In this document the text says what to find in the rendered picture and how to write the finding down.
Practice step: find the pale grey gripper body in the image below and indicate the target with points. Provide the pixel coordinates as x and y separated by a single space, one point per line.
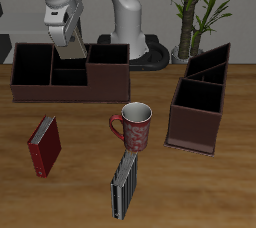
61 35

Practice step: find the yellow book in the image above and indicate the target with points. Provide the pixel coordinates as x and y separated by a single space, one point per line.
74 52

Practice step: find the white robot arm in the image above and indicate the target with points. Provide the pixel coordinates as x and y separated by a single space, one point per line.
128 15

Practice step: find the dark brown desk caddy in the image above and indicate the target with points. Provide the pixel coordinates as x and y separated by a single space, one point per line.
193 128
108 83

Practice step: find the red book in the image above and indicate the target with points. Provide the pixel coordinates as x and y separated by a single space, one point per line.
46 148

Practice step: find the black striped book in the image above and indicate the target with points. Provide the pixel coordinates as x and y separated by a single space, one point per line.
126 185

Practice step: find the red patterned mug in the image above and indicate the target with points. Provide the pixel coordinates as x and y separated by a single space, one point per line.
136 133

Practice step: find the green pot plant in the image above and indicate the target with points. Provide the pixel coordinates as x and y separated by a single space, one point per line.
186 22

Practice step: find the flat black base plate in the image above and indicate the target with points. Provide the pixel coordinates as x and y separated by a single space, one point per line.
159 57

